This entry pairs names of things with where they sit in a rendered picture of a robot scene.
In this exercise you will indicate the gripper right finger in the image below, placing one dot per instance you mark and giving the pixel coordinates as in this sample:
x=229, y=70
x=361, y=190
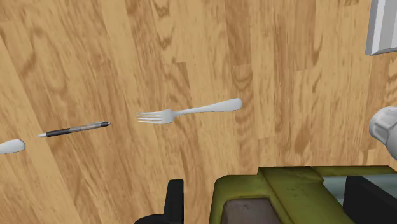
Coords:
x=369, y=200

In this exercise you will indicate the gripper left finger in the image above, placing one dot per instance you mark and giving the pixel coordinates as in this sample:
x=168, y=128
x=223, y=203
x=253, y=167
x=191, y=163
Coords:
x=174, y=201

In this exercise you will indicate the white ribbed bottle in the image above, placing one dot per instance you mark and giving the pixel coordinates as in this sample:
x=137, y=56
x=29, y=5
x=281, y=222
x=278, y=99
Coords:
x=386, y=127

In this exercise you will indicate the silver fork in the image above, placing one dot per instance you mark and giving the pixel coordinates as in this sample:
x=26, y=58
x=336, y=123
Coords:
x=173, y=113

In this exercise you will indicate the olive green furniture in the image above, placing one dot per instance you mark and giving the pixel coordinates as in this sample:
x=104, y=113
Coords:
x=279, y=192

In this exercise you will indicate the grey and black pen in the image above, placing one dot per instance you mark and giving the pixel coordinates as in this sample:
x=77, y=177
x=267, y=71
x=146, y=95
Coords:
x=74, y=128

